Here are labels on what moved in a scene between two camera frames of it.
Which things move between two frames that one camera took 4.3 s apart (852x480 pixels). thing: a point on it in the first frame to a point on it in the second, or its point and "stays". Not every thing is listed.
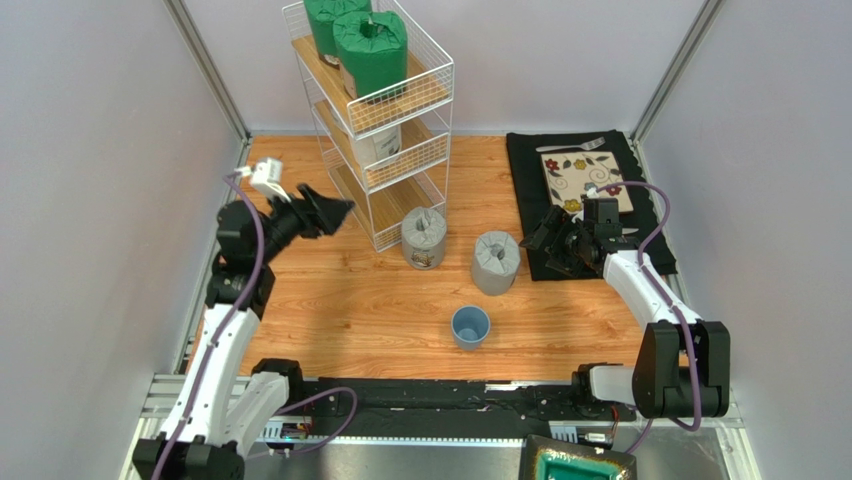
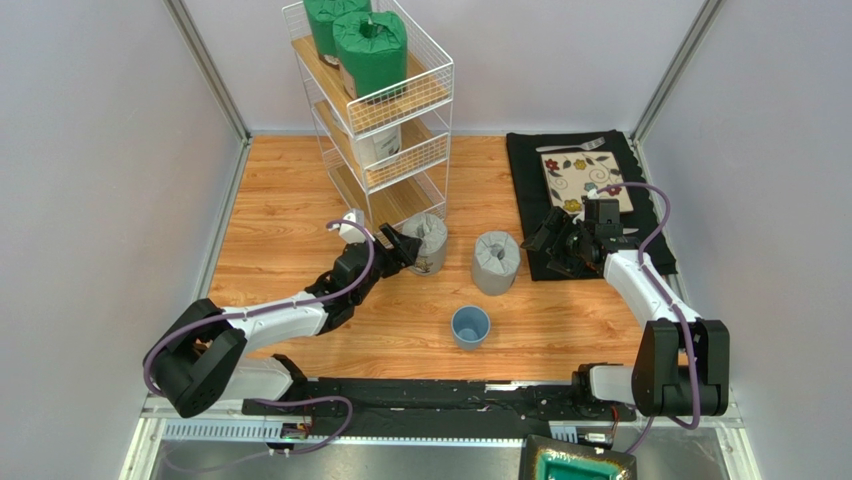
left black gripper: [337, 208] to [406, 246]
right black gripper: [559, 237] stays
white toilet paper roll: [379, 144] stays
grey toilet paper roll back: [423, 237] stays
